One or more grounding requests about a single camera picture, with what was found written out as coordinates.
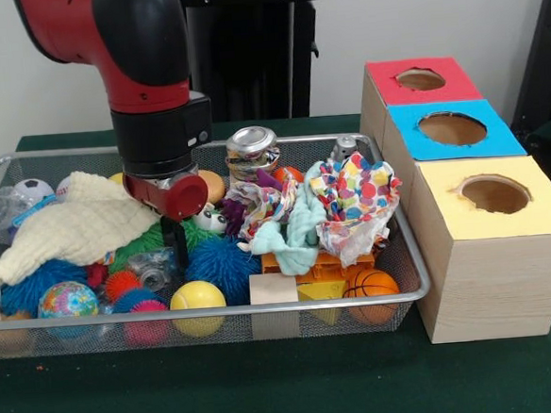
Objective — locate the crushed bottle with blue label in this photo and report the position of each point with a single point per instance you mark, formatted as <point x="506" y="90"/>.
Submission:
<point x="152" y="269"/>
<point x="6" y="206"/>

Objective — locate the black and white soccer ball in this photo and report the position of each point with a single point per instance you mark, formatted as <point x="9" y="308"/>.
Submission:
<point x="33" y="186"/>

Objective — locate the colourful spotted cloth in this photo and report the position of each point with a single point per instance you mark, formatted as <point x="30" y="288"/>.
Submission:
<point x="355" y="191"/>

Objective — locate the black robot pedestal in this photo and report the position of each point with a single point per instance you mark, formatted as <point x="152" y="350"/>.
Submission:
<point x="255" y="52"/>

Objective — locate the blue spiky ball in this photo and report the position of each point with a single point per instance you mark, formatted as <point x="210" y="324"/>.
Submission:
<point x="40" y="284"/>
<point x="227" y="266"/>

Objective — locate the light teal cloth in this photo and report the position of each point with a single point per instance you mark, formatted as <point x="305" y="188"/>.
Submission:
<point x="299" y="214"/>

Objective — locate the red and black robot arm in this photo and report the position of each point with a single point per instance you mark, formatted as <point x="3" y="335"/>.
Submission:
<point x="142" y="60"/>

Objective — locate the crushed silver metal can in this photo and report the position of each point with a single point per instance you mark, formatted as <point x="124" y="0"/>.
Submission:
<point x="252" y="146"/>

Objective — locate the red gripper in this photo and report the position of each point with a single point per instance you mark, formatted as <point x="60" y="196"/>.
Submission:
<point x="180" y="199"/>

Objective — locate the black stand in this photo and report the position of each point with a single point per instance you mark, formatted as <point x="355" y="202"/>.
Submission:
<point x="544" y="55"/>

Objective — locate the shallow clear mesh bin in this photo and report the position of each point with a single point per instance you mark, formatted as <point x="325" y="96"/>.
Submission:
<point x="300" y="148"/>

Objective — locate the cream knitted cloth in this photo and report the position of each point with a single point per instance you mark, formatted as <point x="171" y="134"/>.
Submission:
<point x="78" y="229"/>

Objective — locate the globe print ball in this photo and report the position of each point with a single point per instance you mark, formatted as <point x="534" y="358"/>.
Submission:
<point x="68" y="300"/>

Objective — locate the wooden box with three holes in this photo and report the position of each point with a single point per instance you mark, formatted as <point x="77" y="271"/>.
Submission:
<point x="498" y="285"/>

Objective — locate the yellow ball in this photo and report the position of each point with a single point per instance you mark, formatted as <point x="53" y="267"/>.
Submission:
<point x="197" y="297"/>

